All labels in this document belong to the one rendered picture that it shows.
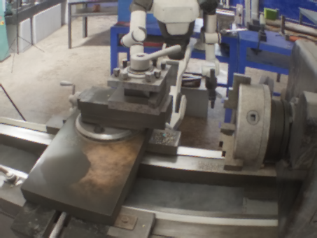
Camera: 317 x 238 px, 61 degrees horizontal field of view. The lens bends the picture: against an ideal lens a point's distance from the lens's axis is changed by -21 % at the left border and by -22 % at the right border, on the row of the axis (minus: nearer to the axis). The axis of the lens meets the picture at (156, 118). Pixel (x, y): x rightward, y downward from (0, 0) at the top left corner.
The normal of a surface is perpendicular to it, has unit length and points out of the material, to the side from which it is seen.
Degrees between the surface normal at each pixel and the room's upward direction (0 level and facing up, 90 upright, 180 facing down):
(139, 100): 0
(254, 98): 22
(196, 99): 90
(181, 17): 101
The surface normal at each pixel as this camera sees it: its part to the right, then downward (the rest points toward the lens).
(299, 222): -0.22, 0.51
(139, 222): 0.01, -0.85
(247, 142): -0.21, 0.29
